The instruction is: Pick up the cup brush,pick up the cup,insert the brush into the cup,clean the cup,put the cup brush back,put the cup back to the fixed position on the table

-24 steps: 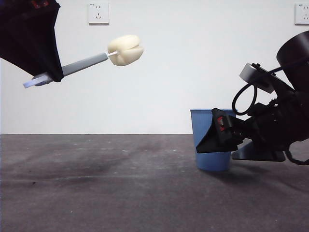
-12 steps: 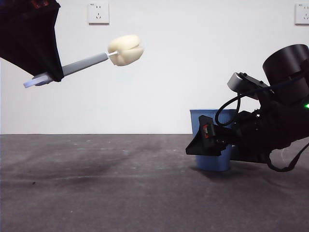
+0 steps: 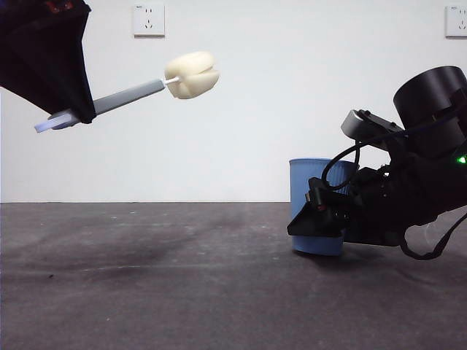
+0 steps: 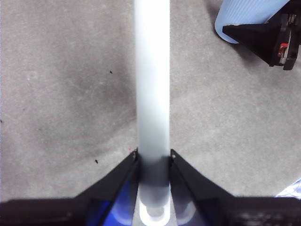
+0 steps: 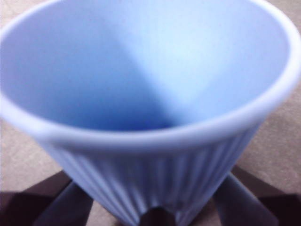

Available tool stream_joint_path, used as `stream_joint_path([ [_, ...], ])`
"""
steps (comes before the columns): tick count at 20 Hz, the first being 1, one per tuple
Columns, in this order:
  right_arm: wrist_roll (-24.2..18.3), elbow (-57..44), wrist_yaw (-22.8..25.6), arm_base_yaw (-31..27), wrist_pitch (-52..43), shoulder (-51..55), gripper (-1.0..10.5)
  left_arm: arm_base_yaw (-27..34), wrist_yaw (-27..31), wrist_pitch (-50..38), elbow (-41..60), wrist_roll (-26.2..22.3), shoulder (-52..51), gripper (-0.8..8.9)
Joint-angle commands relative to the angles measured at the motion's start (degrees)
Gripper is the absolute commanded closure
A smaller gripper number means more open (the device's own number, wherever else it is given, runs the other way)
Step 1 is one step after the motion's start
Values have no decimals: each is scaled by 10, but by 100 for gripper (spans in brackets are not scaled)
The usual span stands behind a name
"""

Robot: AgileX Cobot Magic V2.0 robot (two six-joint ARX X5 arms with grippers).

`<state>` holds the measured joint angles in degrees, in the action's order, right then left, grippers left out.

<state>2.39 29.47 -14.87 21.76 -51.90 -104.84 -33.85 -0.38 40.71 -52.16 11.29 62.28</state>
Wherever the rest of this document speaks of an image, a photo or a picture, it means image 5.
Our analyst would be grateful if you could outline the blue ribbed plastic cup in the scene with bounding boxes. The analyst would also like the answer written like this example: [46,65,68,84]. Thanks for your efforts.
[0,0,301,226]

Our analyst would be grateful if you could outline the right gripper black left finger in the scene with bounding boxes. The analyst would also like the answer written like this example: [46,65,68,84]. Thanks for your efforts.
[0,171,95,226]

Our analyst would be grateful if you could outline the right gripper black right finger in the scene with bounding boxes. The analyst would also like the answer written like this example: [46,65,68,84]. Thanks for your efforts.
[212,167,301,226]

